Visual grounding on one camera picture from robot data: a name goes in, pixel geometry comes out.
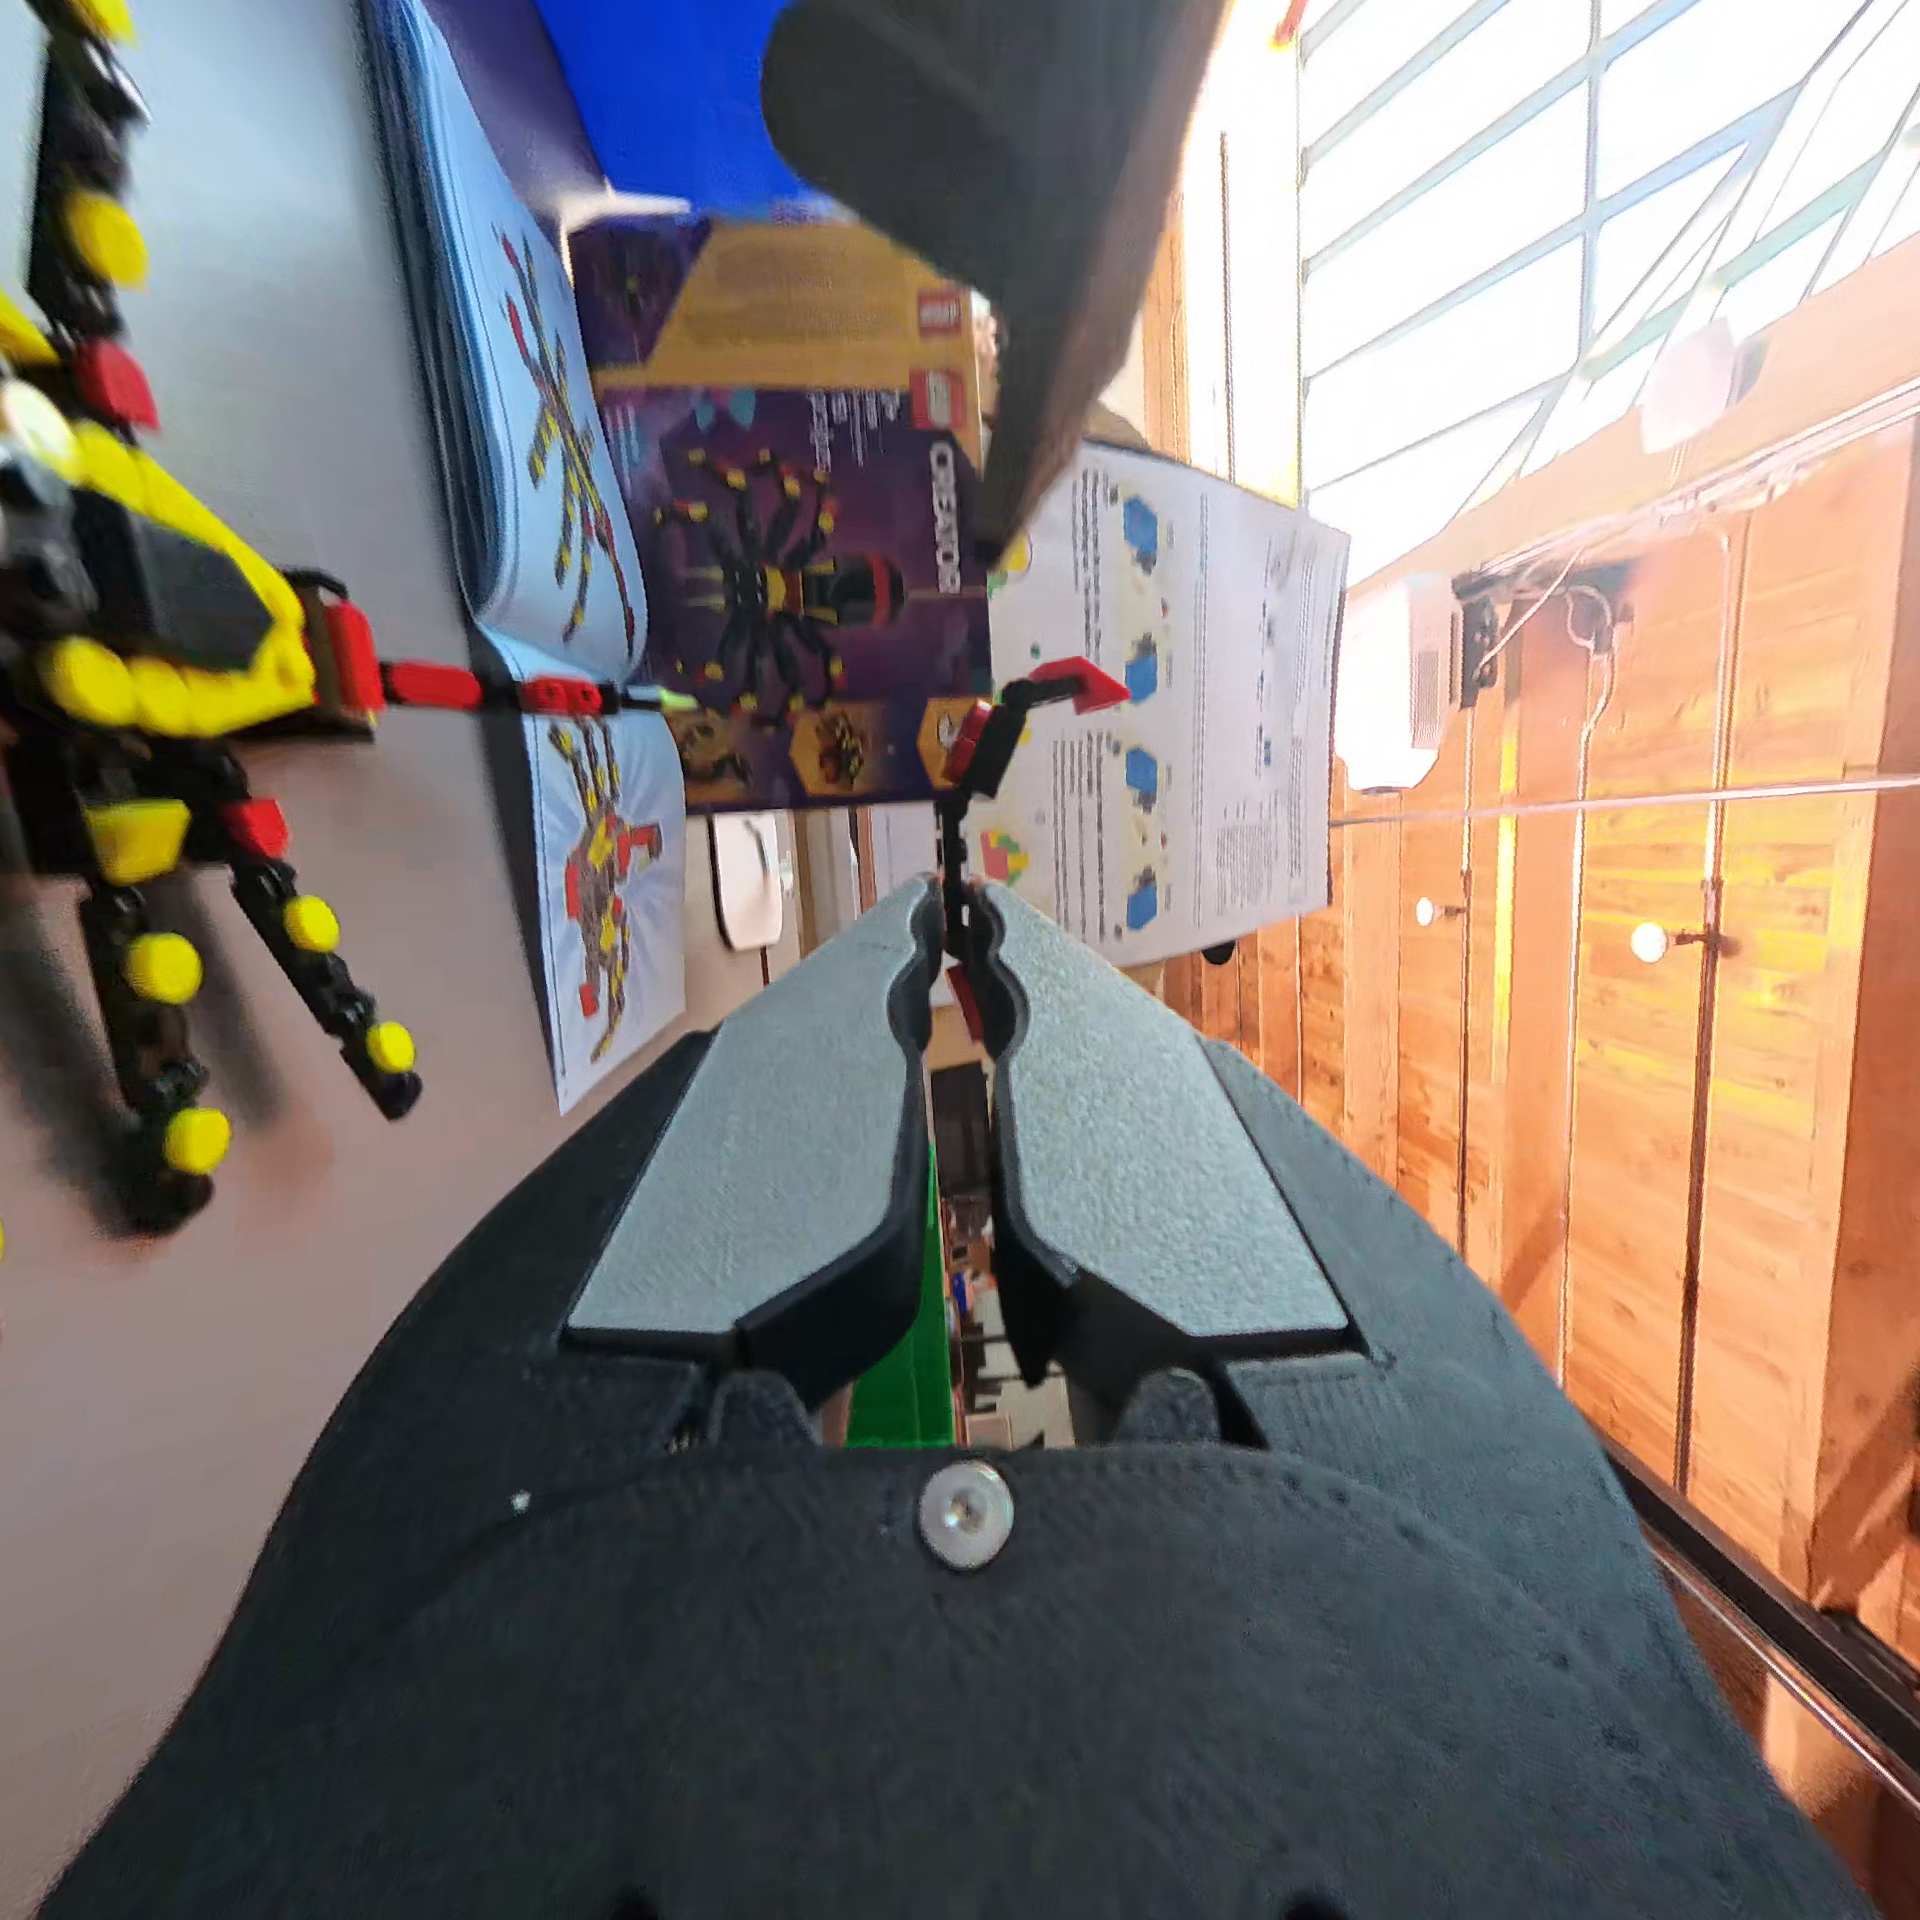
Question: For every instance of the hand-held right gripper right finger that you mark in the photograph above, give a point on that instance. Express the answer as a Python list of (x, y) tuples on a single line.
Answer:
[(1155, 1182)]

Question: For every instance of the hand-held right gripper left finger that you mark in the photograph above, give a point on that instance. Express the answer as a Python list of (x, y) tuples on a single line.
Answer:
[(765, 1182)]

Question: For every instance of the small red black lego limb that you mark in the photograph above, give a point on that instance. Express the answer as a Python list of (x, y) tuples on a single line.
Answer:
[(1078, 682)]

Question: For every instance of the black yellow lego creature model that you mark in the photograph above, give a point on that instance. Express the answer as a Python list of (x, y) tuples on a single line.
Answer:
[(162, 673)]

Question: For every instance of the purple lego set box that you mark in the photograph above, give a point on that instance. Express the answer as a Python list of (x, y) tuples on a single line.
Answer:
[(808, 496)]

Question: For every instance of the open lego instruction booklet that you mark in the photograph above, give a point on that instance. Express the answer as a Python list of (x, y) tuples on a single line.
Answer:
[(526, 452)]

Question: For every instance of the green plastic storage bin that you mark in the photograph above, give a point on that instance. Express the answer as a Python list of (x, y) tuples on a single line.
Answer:
[(904, 1350)]

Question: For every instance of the blue box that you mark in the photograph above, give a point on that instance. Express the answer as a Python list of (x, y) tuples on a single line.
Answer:
[(660, 88)]

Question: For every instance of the small white rounded object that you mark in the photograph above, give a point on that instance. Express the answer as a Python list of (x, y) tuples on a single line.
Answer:
[(746, 876)]

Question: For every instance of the white printed paper sheet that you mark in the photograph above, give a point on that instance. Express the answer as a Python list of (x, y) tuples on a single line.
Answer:
[(1233, 722)]

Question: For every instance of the large window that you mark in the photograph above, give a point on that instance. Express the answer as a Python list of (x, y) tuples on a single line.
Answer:
[(1500, 226)]

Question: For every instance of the small white ceiling device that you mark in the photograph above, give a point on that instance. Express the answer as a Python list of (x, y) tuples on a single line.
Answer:
[(1690, 383)]

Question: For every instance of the white wall unit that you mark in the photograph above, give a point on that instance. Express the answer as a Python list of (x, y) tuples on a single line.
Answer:
[(1395, 693)]

